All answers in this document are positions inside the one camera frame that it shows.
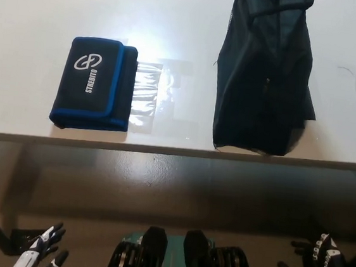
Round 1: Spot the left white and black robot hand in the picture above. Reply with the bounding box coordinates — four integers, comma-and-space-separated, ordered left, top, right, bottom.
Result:
13, 218, 72, 267

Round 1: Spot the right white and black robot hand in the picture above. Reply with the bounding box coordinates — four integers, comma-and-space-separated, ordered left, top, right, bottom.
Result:
276, 228, 355, 267

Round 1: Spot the clear plastic sheet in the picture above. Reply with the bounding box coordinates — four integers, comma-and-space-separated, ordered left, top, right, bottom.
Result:
126, 59, 186, 139

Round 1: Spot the black fabric lunch bag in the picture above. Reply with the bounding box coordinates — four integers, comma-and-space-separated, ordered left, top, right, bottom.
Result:
207, 0, 329, 162

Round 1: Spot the black blue tool pouch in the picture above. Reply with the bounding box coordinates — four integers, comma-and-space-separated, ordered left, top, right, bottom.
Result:
48, 34, 140, 136

